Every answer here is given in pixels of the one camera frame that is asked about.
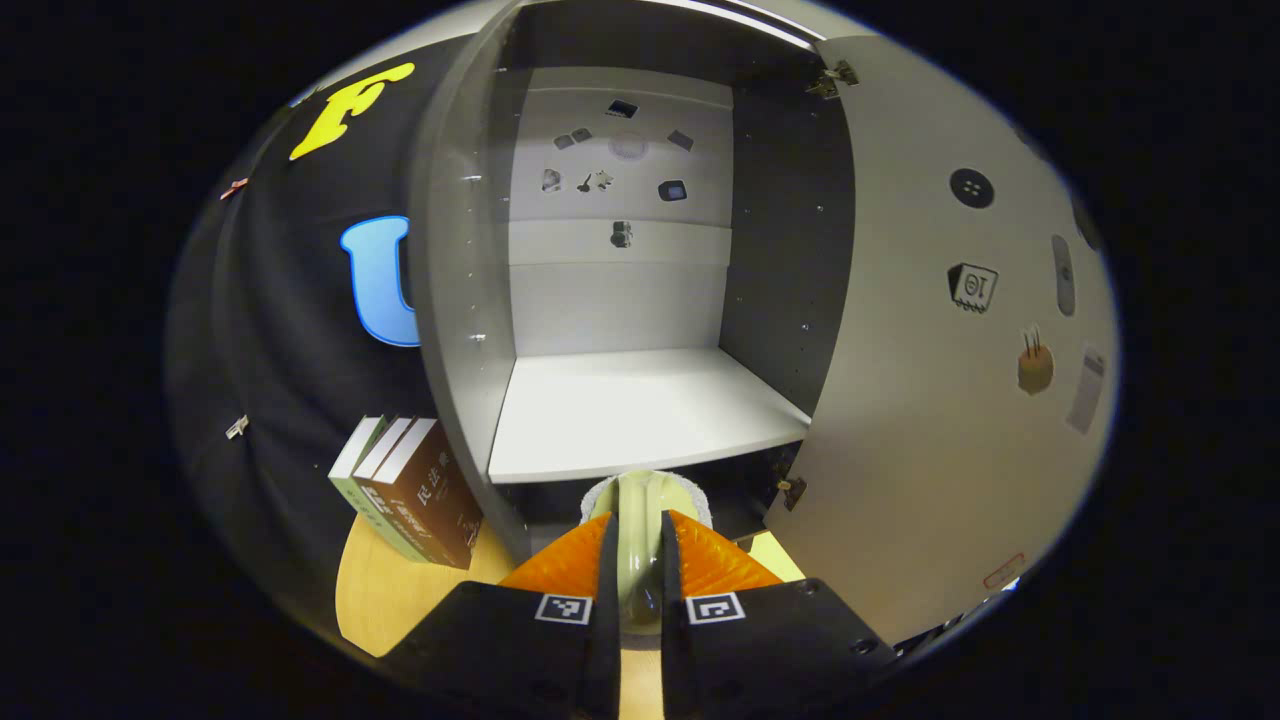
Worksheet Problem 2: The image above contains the light green book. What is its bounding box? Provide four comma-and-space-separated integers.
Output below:
328, 415, 431, 561

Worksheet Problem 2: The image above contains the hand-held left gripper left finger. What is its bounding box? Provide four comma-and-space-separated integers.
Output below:
385, 510, 621, 720

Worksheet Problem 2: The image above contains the grey cabinet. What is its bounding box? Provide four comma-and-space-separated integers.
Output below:
408, 0, 861, 566

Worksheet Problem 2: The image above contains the dark green book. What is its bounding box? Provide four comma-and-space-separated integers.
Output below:
350, 417, 441, 566

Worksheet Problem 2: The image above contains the white cabinet shelf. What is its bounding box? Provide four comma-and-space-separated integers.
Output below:
488, 347, 813, 486

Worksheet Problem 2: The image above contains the black backdrop cloth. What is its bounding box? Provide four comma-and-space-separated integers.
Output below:
165, 45, 501, 641

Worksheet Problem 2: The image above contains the brown book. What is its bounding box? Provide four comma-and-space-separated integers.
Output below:
372, 420, 486, 571

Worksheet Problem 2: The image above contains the beige cabinet door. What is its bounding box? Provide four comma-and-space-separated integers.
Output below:
765, 35, 1119, 646

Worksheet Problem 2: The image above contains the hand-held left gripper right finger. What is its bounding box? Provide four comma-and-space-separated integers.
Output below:
660, 508, 899, 720

